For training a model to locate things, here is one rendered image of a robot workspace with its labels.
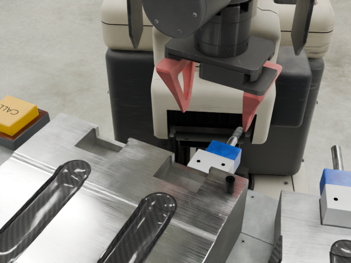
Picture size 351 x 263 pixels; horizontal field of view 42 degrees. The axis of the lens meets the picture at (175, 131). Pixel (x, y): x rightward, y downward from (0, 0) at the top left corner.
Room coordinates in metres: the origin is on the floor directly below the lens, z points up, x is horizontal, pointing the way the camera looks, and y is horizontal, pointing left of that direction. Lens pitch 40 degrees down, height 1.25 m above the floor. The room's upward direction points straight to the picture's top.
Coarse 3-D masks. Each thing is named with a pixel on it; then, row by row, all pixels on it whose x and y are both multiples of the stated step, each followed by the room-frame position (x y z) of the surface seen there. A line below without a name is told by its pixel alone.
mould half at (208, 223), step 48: (48, 144) 0.41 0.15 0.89; (144, 144) 0.41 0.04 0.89; (0, 192) 0.34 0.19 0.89; (96, 192) 0.34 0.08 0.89; (144, 192) 0.33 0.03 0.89; (192, 192) 0.33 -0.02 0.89; (240, 192) 0.33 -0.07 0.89; (48, 240) 0.28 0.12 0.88; (96, 240) 0.28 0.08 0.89; (192, 240) 0.27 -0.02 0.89
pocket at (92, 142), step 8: (96, 128) 0.44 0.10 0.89; (88, 136) 0.43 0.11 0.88; (96, 136) 0.44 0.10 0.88; (80, 144) 0.42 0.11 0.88; (88, 144) 0.43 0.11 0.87; (96, 144) 0.44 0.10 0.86; (104, 144) 0.44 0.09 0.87; (112, 144) 0.43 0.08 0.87; (120, 144) 0.43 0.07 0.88; (96, 152) 0.43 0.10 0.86; (104, 152) 0.43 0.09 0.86; (112, 152) 0.43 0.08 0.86
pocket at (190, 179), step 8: (168, 160) 0.39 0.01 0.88; (160, 168) 0.37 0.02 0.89; (168, 168) 0.39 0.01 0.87; (176, 168) 0.39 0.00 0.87; (184, 168) 0.39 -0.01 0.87; (160, 176) 0.37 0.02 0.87; (168, 176) 0.38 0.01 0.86; (176, 176) 0.38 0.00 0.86; (184, 176) 0.38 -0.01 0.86; (192, 176) 0.38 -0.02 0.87; (200, 176) 0.37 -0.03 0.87; (176, 184) 0.37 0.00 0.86; (184, 184) 0.37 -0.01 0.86; (192, 184) 0.37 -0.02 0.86; (200, 184) 0.37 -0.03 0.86
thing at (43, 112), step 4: (40, 112) 0.56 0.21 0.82; (44, 112) 0.56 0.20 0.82; (40, 116) 0.55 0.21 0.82; (32, 120) 0.54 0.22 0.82; (36, 120) 0.54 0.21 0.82; (28, 124) 0.53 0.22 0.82; (32, 124) 0.54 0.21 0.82; (24, 128) 0.53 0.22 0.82; (0, 132) 0.52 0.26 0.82; (20, 132) 0.52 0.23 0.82; (0, 136) 0.51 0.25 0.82; (4, 136) 0.51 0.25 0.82; (8, 136) 0.51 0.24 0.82; (12, 136) 0.51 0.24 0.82; (16, 136) 0.51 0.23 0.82; (12, 140) 0.50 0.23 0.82
